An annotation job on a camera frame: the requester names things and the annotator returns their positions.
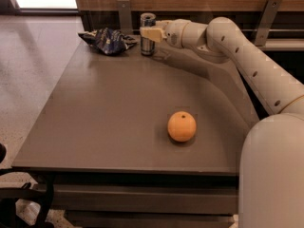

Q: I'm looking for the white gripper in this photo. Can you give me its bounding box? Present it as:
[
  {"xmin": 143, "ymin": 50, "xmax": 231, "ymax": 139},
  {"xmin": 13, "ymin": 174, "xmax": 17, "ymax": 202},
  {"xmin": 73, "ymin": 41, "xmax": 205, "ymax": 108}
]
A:
[{"xmin": 140, "ymin": 19, "xmax": 190, "ymax": 48}]

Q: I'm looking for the silver blue redbull can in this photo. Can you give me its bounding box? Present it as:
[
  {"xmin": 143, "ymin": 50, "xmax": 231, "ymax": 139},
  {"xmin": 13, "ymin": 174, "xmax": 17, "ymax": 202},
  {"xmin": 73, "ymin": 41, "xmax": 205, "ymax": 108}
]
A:
[{"xmin": 140, "ymin": 12, "xmax": 156, "ymax": 56}]

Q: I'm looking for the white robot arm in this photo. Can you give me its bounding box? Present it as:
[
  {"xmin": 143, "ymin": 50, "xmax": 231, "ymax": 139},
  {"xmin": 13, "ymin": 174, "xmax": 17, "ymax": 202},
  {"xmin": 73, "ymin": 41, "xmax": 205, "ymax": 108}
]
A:
[{"xmin": 140, "ymin": 17, "xmax": 304, "ymax": 228}]

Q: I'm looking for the crumpled blue chip bag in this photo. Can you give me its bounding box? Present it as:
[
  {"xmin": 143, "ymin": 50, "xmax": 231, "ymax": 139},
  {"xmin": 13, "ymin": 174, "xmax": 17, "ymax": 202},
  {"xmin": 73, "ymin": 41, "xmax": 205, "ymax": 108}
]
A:
[{"xmin": 78, "ymin": 28, "xmax": 137, "ymax": 56}]

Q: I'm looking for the orange fruit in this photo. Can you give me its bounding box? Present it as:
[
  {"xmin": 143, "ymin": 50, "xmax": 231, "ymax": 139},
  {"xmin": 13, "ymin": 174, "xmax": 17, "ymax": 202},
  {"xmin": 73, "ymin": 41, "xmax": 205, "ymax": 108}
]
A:
[{"xmin": 167, "ymin": 111, "xmax": 197, "ymax": 143}]

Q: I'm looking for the black chair base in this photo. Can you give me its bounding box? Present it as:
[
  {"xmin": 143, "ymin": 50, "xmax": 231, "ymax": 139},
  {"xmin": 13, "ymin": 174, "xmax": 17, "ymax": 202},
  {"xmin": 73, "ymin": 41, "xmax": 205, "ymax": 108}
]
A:
[{"xmin": 0, "ymin": 175, "xmax": 54, "ymax": 228}]

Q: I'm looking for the left metal wall bracket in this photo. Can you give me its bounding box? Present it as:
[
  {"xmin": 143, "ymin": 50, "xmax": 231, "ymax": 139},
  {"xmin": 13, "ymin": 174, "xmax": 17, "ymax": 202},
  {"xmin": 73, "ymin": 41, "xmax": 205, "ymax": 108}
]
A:
[{"xmin": 117, "ymin": 0, "xmax": 133, "ymax": 35}]

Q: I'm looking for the metal wall bracket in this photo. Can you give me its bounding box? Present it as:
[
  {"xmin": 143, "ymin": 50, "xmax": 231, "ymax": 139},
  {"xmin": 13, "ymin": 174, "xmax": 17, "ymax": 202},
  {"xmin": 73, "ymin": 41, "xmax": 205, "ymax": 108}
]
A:
[
  {"xmin": 254, "ymin": 0, "xmax": 282, "ymax": 47},
  {"xmin": 117, "ymin": 0, "xmax": 133, "ymax": 35}
]

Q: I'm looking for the right metal wall bracket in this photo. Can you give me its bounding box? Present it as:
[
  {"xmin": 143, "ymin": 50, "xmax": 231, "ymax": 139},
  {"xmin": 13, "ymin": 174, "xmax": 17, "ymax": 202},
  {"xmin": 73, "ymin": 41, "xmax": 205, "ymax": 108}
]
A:
[{"xmin": 254, "ymin": 0, "xmax": 282, "ymax": 47}]

